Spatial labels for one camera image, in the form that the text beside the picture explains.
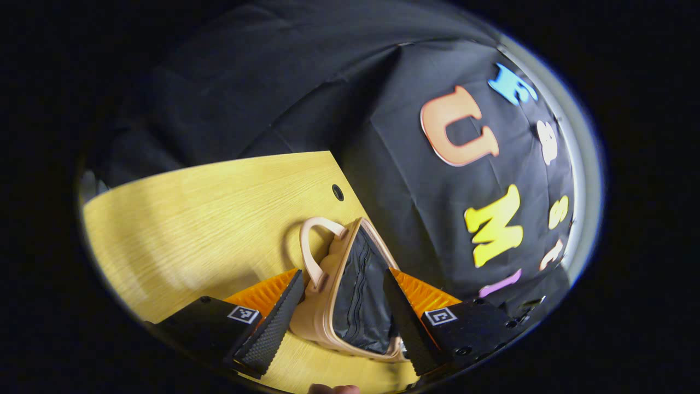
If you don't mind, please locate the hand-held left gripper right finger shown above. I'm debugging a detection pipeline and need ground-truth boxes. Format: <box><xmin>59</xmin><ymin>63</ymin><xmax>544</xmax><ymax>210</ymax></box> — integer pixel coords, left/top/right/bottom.
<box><xmin>382</xmin><ymin>268</ymin><xmax>540</xmax><ymax>378</ymax></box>

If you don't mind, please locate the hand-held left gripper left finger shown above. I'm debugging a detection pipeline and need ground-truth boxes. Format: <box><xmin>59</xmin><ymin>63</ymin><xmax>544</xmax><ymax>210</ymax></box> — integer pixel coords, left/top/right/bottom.
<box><xmin>145</xmin><ymin>268</ymin><xmax>305</xmax><ymax>380</ymax></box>

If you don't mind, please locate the pink suitcase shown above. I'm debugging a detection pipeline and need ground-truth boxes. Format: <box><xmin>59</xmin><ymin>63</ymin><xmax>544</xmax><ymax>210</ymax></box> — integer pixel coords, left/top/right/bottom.
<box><xmin>289</xmin><ymin>217</ymin><xmax>409</xmax><ymax>363</ymax></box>

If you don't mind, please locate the black backdrop cloth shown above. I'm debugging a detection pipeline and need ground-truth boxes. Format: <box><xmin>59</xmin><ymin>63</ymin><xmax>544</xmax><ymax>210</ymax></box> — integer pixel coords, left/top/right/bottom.
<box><xmin>87</xmin><ymin>0</ymin><xmax>580</xmax><ymax>329</ymax></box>

